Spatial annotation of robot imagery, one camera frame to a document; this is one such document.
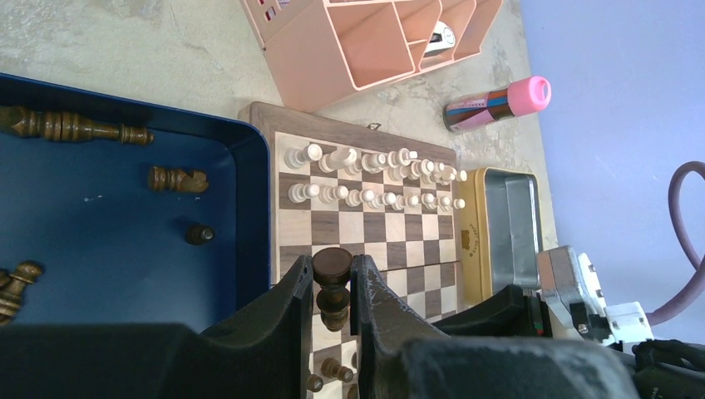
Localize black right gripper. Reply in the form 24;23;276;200
351;255;638;398

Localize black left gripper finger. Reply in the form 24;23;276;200
1;256;313;398

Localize dark chess piece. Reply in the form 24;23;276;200
306;374;324;392
321;357;354;382
312;248;353;332

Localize wooden chess board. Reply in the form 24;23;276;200
238;101;469;399

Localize light chess pieces row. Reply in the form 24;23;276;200
276;136;467;215

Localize dark chess pieces in tray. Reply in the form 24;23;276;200
1;132;236;330

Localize dark blue tin tray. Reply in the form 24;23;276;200
1;74;271;330

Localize pink cap bottle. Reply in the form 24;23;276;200
442;76;552;132

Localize orange file organizer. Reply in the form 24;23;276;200
242;0;503;112

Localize white stapler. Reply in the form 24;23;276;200
423;21;456;57

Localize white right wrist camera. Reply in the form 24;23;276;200
536;246;653;347

